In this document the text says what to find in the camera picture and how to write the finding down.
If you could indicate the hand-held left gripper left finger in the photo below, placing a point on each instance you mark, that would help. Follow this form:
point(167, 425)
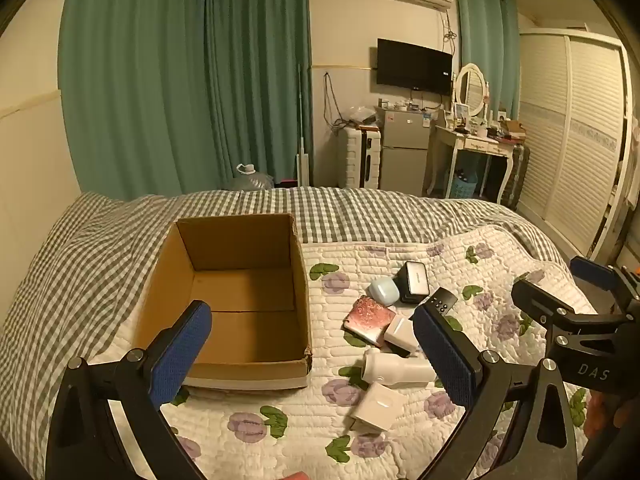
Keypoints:
point(180, 355)

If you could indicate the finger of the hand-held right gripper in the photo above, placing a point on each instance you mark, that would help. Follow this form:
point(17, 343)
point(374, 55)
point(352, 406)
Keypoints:
point(595, 271)
point(542, 305)

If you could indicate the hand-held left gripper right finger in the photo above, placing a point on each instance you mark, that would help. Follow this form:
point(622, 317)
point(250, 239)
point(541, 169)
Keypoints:
point(445, 355)

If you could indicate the pink glitter case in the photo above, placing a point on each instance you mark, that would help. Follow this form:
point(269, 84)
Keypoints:
point(367, 317)

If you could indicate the cardboard box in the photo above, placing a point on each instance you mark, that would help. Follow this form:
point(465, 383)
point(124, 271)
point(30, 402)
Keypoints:
point(240, 290)

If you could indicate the person's right hand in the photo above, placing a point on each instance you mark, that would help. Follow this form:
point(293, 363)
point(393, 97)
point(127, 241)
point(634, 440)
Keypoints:
point(600, 415)

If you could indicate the small white box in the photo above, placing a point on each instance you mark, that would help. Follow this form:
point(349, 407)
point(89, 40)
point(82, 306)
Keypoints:
point(400, 332)

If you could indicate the white bottle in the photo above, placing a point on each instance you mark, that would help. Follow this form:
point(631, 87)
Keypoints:
point(395, 370)

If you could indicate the black remote control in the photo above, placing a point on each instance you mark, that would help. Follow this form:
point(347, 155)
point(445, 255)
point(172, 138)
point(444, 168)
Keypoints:
point(442, 301)

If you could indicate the black rectangular box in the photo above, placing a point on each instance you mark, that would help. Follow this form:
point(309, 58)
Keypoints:
point(415, 282)

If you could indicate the white square box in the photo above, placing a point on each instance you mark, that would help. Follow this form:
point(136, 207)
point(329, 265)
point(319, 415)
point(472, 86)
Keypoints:
point(377, 405)

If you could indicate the light blue earbud case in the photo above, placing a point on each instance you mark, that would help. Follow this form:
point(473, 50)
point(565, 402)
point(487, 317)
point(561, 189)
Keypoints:
point(385, 291)

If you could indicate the dark suitcase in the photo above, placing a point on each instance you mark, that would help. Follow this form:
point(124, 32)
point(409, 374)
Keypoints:
point(517, 175)

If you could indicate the white louvred wardrobe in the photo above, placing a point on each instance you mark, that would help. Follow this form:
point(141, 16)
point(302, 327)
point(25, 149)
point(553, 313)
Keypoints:
point(570, 135)

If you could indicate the grey checked bedspread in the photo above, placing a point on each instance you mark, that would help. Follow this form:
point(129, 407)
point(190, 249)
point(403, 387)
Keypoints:
point(75, 260)

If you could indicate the blue plastic basket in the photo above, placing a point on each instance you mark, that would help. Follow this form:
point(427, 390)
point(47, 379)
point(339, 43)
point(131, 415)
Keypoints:
point(462, 187)

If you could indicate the floral quilted blanket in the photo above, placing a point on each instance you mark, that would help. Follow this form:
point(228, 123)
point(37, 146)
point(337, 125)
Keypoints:
point(325, 440)

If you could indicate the white dressing table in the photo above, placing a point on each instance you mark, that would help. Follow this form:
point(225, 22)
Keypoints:
point(465, 137)

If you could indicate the clear water jug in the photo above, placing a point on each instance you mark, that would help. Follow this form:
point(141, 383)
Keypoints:
point(250, 179)

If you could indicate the silver refrigerator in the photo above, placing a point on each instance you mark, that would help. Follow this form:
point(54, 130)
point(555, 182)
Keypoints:
point(402, 150)

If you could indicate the white suitcase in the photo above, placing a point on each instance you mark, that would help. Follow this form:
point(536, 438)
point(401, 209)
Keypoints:
point(357, 160)

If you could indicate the white oval vanity mirror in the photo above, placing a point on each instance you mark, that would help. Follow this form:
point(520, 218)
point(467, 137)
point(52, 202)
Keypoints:
point(471, 87)

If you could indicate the white mop pole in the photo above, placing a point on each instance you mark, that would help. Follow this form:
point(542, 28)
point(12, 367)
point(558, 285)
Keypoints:
point(301, 160)

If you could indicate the clear plastic bag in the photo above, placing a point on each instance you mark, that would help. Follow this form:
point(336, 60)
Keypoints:
point(360, 116)

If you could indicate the narrow green curtain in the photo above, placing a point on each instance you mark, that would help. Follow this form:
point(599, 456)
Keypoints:
point(480, 25)

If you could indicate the wide green curtain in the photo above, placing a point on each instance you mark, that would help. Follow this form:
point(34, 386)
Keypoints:
point(150, 85)

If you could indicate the black wall television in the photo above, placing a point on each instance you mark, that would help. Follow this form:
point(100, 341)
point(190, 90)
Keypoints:
point(412, 65)

